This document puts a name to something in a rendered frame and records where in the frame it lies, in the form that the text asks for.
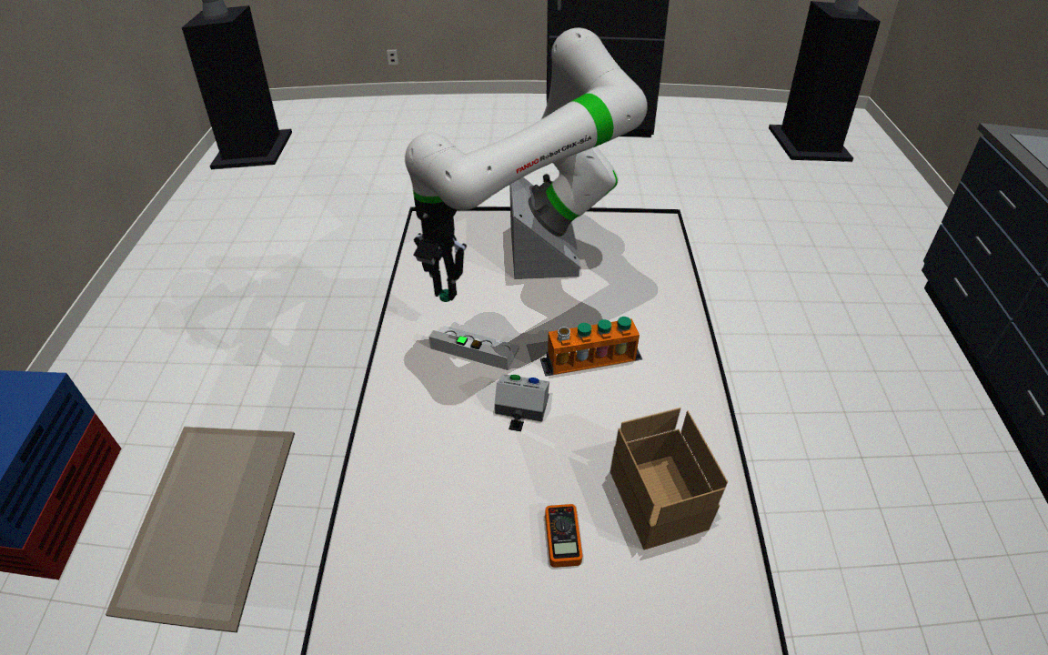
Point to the orange digital multimeter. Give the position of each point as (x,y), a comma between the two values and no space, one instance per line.
(563,536)

